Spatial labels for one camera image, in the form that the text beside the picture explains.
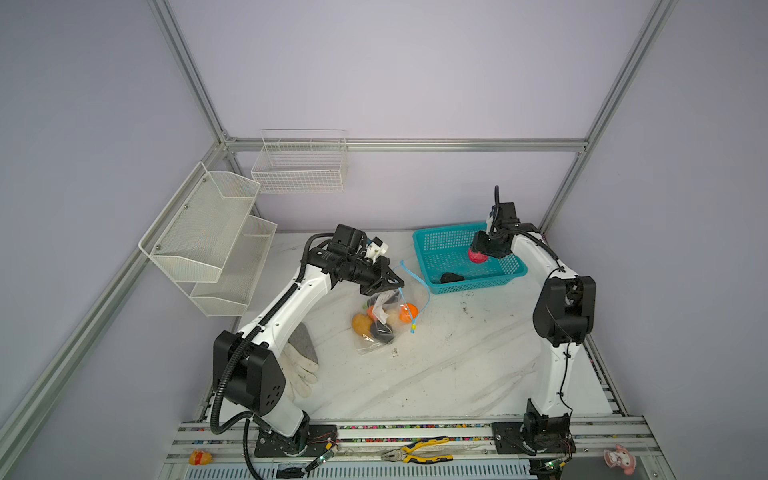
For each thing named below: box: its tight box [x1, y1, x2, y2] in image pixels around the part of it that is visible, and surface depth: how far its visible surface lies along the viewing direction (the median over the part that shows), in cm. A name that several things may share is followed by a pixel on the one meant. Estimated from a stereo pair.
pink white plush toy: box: [603, 444, 637, 475], surface depth 70 cm
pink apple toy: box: [468, 249, 489, 264], surface depth 100 cm
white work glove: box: [278, 342, 319, 400], surface depth 85 cm
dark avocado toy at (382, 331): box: [370, 320, 394, 344], surface depth 86 cm
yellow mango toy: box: [352, 313, 373, 338], surface depth 91 cm
